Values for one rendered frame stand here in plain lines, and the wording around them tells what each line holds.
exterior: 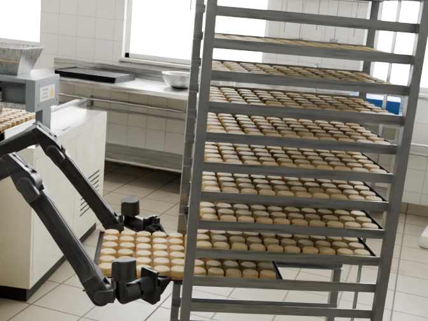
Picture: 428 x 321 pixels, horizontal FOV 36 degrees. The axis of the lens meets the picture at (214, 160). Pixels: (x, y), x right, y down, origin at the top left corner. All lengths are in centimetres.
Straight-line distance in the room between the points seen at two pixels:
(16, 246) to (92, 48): 336
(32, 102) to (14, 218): 61
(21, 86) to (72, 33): 327
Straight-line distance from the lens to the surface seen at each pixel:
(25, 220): 349
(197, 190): 192
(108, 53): 649
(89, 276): 193
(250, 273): 212
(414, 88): 201
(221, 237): 213
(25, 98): 335
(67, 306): 364
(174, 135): 629
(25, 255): 356
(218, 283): 206
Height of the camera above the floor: 160
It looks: 13 degrees down
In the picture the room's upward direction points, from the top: 5 degrees clockwise
